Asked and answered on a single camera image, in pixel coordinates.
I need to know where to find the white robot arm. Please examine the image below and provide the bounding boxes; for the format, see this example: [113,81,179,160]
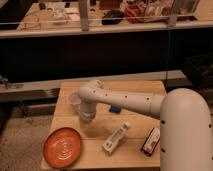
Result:
[78,80,213,171]

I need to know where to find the red object on shelf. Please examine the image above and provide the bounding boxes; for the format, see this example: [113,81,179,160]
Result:
[124,4,145,23]

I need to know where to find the orange ceramic bowl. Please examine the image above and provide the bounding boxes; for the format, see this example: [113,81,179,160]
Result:
[43,127,82,169]

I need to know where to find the white tube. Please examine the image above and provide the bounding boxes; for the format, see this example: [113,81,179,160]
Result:
[102,122,130,155]

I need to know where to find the black and white box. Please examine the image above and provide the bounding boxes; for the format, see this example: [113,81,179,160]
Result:
[141,128,160,156]

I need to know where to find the black bag on shelf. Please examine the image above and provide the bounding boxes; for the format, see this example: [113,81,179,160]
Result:
[101,10,124,25]

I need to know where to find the blue sponge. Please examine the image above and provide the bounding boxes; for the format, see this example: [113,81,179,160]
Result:
[109,106,121,113]

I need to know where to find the translucent plastic cup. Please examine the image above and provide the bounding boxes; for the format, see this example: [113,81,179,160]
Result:
[68,92,81,111]

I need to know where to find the metal rail beam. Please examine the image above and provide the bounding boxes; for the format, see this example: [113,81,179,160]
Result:
[0,70,186,103]

